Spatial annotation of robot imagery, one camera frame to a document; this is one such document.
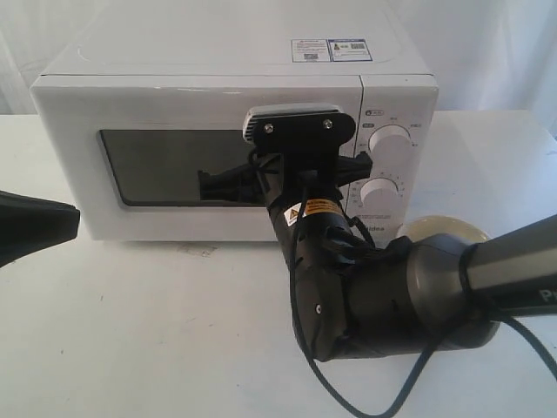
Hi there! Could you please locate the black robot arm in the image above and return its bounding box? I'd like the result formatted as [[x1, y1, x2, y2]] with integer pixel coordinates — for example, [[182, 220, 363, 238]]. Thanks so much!
[[198, 153, 556, 362]]

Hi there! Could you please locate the upper white control knob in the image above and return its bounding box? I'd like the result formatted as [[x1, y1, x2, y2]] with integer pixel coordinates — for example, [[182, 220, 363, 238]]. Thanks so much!
[[369, 125, 411, 152]]

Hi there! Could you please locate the lower white timer knob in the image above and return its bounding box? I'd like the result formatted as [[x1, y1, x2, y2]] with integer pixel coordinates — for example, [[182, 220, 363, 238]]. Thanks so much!
[[359, 178, 398, 211]]

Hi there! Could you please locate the white microwave oven body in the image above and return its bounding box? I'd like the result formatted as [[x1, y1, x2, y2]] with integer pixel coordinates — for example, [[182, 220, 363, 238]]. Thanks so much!
[[39, 13, 439, 246]]

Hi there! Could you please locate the blue white warning sticker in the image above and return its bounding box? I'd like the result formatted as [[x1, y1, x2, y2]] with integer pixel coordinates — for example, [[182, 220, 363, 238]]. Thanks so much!
[[291, 38, 373, 63]]

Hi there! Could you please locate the wrist camera on blue mount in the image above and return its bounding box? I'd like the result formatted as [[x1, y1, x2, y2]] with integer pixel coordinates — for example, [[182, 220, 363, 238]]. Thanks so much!
[[242, 103, 356, 154]]

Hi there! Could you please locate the dark blue cable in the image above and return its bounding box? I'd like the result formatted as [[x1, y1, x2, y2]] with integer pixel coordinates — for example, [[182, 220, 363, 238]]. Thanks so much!
[[247, 150, 557, 418]]

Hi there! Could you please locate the white microwave door with handle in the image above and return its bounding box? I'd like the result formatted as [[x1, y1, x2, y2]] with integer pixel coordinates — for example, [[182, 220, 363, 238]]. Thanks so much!
[[31, 75, 363, 242]]

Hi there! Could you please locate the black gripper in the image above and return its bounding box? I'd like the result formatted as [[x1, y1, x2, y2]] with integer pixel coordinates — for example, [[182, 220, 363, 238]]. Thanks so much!
[[198, 151, 372, 209]]

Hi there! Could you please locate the cream ceramic bowl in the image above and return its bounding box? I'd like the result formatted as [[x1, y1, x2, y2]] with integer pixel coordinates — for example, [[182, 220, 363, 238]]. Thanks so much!
[[396, 215, 490, 243]]

